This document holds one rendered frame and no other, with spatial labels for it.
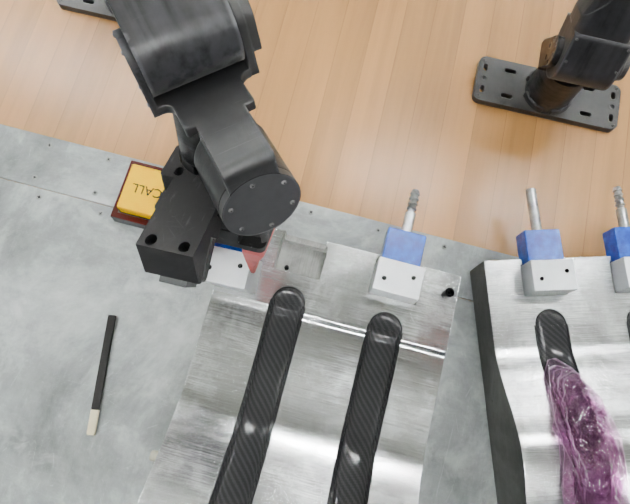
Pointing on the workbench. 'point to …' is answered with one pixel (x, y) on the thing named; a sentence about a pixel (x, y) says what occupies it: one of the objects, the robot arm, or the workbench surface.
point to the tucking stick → (101, 375)
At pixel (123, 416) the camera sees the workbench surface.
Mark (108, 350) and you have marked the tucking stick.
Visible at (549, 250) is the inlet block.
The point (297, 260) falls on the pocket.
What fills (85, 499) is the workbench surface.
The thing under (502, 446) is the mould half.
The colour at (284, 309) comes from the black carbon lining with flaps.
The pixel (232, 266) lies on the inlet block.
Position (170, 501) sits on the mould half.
